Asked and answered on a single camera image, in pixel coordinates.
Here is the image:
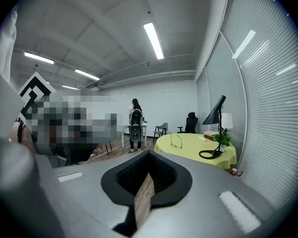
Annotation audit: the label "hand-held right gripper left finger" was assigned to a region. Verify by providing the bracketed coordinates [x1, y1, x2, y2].
[36, 150, 149, 238]

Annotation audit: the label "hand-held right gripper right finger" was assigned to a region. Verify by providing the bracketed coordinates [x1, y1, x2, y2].
[136, 150, 276, 238]

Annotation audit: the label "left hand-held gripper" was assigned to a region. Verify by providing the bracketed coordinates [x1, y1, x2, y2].
[16, 71, 58, 124]

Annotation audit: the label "dark-framed eyeglasses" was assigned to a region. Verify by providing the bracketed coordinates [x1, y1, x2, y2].
[169, 133, 183, 149]

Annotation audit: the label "small red white object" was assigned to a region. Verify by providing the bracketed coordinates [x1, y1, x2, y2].
[229, 168, 244, 179]

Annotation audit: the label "round yellow table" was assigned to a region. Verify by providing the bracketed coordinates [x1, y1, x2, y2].
[153, 132, 238, 170]

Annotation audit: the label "person's white shirt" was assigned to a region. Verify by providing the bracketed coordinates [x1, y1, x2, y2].
[0, 3, 18, 84]

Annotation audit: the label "small green potted plant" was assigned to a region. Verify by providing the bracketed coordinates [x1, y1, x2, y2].
[212, 128, 232, 153]

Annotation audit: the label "black office chair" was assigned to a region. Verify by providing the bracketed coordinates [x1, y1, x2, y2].
[176, 112, 199, 134]

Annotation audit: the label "dark grey round-back chair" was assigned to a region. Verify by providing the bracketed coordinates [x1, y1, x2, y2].
[129, 109, 144, 145]

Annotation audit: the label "white table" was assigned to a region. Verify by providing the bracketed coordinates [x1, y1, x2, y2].
[121, 123, 148, 150]

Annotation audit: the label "grey shell chair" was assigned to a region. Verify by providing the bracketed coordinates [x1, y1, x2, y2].
[152, 122, 169, 143]

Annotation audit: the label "white-shade table lamp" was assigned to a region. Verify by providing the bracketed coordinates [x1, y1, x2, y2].
[220, 112, 233, 131]

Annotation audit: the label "black cone-shade desk lamp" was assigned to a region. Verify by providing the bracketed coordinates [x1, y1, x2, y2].
[198, 95, 227, 160]

